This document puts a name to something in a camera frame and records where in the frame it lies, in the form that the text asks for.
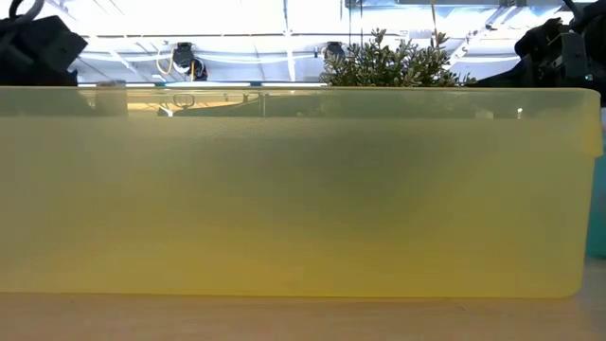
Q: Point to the black floor device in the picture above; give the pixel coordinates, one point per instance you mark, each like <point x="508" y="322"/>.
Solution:
<point x="334" y="49"/>
<point x="182" y="54"/>

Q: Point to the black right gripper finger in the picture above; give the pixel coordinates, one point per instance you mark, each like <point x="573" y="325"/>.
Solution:
<point x="509" y="78"/>

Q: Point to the artificial plant in black pot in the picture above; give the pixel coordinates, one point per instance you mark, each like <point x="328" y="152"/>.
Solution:
<point x="393" y="64"/>

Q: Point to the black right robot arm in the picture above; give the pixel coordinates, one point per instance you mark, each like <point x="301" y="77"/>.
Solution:
<point x="597" y="28"/>

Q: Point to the yellow translucent plastic bin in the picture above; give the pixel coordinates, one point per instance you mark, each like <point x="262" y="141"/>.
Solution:
<point x="284" y="213"/>

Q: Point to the teal translucent plastic bin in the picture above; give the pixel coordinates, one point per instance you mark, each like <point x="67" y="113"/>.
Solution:
<point x="597" y="203"/>

